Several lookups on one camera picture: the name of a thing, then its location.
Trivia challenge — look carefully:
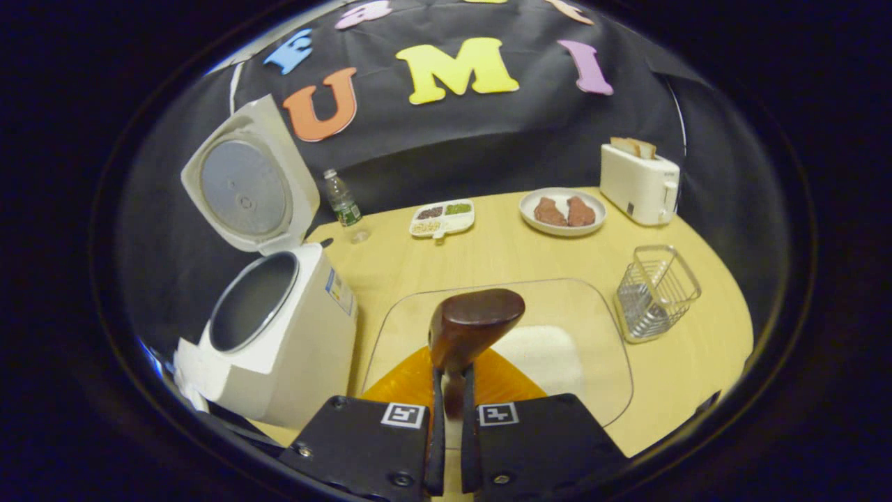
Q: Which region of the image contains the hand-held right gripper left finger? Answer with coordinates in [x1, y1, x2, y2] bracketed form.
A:
[279, 347, 447, 502]

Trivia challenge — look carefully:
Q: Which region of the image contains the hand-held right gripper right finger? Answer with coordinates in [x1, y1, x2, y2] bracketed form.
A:
[460, 347, 631, 502]

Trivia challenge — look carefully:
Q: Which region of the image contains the brown wooden spoon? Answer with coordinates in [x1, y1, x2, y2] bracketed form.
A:
[427, 288, 526, 419]

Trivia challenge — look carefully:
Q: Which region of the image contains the white rice cooker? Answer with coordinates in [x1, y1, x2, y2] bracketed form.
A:
[173, 94, 360, 429]

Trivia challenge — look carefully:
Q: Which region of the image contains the metal wire chopstick holder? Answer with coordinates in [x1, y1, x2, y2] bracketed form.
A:
[615, 244, 702, 344]

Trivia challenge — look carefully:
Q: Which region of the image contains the clear glass tray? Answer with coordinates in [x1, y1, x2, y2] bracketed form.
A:
[361, 277, 633, 450]

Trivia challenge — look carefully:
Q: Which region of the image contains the white divided condiment dish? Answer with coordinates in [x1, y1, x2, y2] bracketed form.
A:
[409, 199, 476, 240]

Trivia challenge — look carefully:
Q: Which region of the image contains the white round plate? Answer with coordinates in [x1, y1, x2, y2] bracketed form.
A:
[518, 187, 607, 238]

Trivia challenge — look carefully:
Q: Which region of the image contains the brown meat piece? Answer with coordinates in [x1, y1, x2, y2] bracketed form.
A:
[567, 196, 597, 227]
[533, 197, 567, 227]

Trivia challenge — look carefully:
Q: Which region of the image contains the clear water bottle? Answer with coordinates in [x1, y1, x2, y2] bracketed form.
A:
[323, 168, 363, 227]

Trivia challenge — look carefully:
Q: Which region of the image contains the white toaster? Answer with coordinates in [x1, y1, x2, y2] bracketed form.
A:
[599, 143, 681, 227]

